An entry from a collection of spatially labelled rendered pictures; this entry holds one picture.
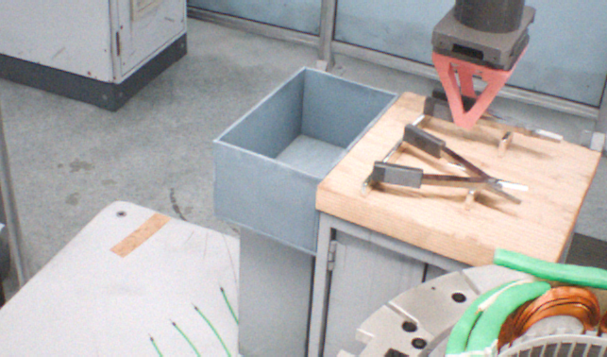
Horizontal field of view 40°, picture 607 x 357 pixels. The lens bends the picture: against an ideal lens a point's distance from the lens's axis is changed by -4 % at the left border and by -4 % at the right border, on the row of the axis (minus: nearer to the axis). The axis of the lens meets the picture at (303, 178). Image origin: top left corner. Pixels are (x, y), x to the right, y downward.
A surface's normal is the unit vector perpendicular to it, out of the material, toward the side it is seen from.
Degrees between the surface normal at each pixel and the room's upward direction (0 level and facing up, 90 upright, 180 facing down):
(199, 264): 0
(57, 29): 90
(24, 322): 0
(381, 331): 0
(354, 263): 90
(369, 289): 90
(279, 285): 90
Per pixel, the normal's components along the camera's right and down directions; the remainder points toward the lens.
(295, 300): -0.47, 0.49
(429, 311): 0.06, -0.81
